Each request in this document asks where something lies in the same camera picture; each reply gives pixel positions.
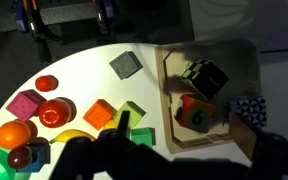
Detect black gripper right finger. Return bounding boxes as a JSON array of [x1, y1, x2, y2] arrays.
[[247, 132, 288, 180]]

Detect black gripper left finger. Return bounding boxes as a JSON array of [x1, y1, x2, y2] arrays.
[[48, 109, 165, 180]]

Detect grey toy block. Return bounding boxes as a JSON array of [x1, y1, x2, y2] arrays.
[[109, 50, 144, 81]]

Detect orange toy block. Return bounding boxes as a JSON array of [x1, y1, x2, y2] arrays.
[[83, 98, 118, 131]]

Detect dark green toy block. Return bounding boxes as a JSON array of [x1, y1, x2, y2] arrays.
[[130, 126, 157, 148]]

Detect blue toy block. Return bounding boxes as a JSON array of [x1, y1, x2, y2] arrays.
[[17, 137, 52, 174]]

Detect light green toy block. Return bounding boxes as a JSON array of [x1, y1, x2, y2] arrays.
[[113, 100, 147, 129]]

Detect wooden tray box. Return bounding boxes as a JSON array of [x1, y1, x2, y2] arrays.
[[154, 39, 262, 155]]

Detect pink toy block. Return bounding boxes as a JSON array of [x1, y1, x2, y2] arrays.
[[5, 89, 48, 123]]

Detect yellow toy banana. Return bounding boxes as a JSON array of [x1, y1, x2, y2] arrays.
[[49, 129, 97, 145]]

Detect blue triangle-patterned soft cube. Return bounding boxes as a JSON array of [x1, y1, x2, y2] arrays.
[[225, 95, 268, 129]]

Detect red toy apple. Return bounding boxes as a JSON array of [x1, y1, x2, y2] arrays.
[[38, 97, 77, 129]]

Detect dark red toy plum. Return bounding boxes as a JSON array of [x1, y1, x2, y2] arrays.
[[7, 144, 33, 170]]

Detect orange toy fruit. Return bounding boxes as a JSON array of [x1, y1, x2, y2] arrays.
[[0, 119, 38, 150]]

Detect small red toy fruit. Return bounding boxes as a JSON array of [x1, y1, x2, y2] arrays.
[[34, 74, 59, 93]]

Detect orange numbered soft cube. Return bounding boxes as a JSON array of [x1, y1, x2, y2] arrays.
[[174, 94, 217, 134]]

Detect black checkered soft cube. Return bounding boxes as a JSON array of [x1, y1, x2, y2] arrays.
[[181, 59, 230, 100]]

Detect black mounting plate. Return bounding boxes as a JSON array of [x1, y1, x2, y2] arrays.
[[38, 2, 100, 26]]

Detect blue handled clamp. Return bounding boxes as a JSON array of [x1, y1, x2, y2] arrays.
[[14, 0, 31, 33], [96, 0, 116, 35]]

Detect orange handled clamp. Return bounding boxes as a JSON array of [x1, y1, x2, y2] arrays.
[[22, 0, 43, 41]]

